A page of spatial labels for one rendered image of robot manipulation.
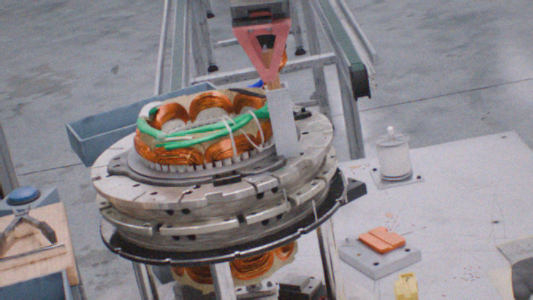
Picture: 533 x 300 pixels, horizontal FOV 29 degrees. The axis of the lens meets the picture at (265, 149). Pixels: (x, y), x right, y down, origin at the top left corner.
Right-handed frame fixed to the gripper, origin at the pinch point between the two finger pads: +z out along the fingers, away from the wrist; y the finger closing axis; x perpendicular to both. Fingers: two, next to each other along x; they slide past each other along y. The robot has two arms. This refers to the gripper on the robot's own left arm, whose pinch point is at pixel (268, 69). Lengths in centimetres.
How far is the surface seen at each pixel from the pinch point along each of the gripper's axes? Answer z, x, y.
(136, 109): 15.4, 24.8, 40.1
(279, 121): 6.3, -0.6, -1.2
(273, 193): 14.0, 1.0, -4.9
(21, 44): 115, 198, 541
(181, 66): 41, 35, 163
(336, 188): 18.2, -6.6, 4.9
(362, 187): 39, -11, 54
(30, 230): 15.4, 30.9, -5.8
